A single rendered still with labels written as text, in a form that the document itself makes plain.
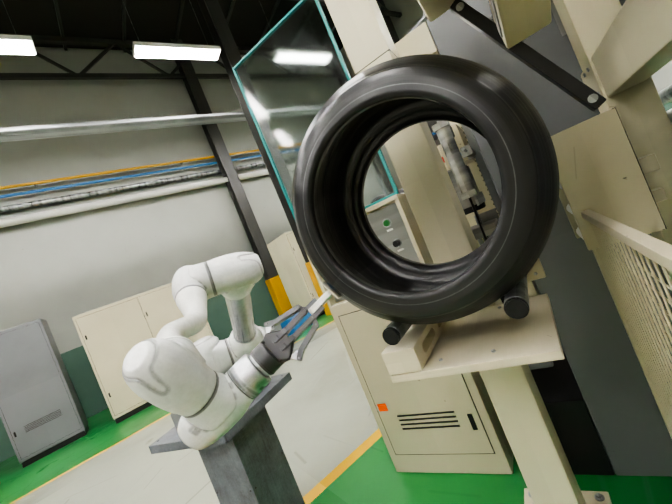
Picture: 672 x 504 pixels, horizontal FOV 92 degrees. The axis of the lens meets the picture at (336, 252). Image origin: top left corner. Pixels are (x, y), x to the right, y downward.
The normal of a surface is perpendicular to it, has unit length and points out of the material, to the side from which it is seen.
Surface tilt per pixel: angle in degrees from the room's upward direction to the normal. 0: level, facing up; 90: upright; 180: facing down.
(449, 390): 90
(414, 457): 90
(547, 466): 90
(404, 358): 90
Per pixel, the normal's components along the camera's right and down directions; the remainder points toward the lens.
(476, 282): -0.34, 0.32
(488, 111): -0.36, 0.07
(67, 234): 0.53, -0.22
